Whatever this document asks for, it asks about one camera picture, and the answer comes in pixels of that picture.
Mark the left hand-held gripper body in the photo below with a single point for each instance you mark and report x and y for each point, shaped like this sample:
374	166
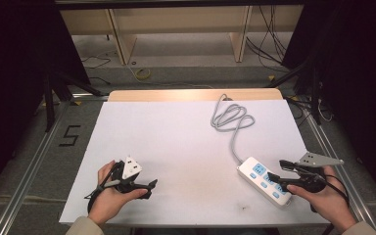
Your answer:
131	168

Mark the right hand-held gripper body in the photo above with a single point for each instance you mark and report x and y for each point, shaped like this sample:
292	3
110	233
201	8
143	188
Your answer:
310	181

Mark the white power strip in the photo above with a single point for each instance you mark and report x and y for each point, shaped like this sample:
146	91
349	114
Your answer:
254	169

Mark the person's right hand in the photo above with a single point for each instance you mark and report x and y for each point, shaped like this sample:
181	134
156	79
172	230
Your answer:
329	202

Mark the person's left hand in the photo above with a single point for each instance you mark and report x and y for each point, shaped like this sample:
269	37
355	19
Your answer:
109	202

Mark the white table sheet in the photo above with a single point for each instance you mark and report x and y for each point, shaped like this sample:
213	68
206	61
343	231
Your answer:
176	147

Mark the black metal stand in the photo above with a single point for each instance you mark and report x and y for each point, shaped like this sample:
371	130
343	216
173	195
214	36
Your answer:
315	94
49	101

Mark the black curtain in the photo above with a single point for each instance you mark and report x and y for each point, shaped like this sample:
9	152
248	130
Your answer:
359	81
16	81

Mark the wooden shelf unit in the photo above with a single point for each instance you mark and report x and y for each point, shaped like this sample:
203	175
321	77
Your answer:
124	42

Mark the aluminium floor rail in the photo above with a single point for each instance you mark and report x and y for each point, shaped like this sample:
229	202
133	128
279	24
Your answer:
338	160
29	171

